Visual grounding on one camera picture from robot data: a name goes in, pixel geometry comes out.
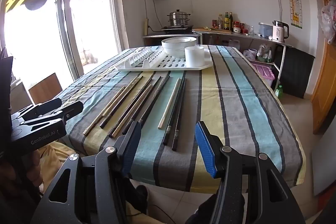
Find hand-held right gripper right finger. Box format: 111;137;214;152
194;121;306;224

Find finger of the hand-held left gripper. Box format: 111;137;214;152
19;98;63;121
21;101;84;127

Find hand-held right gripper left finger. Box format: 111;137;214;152
31;121;143;224

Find light wooden chopstick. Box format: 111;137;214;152
101;75;141;117
158;78;180;130
83;85;126;136

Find row of chopsticks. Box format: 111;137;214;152
109;77;154;138

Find brown chopstick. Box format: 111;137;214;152
116;84;153;136

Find white dish rack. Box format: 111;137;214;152
114;44;214;72

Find white cup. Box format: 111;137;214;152
184;46;205;67

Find person's left hand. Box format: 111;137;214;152
0;149;44;193

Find yellow garment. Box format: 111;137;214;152
39;141;86;189

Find striped tablecloth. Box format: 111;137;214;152
51;45;307;193

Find pink lid storage box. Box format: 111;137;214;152
250;60;276;88

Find lilac cup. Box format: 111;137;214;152
244;48;258;61

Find small steel shelf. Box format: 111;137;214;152
142;31;202;46

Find plastic bags on shelf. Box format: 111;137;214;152
257;44;274;62

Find wooden cutting board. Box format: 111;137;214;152
193;27;233;34

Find black cabinet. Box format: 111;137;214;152
274;45;315;99

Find long steel shelf table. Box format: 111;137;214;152
193;28;293;77

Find black induction cooker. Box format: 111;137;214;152
161;25;194;33

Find wooden door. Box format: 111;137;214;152
310;0;336;135

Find blue and white container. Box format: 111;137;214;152
258;22;275;39

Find stainless steamer pot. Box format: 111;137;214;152
167;9;191;28

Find white electric kettle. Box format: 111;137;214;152
271;20;290;43

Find hanging plastic bag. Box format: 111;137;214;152
320;0;336;45

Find sliding glass door frame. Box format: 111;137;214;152
0;0;130;88

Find giraffe wall poster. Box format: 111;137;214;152
286;0;303;29

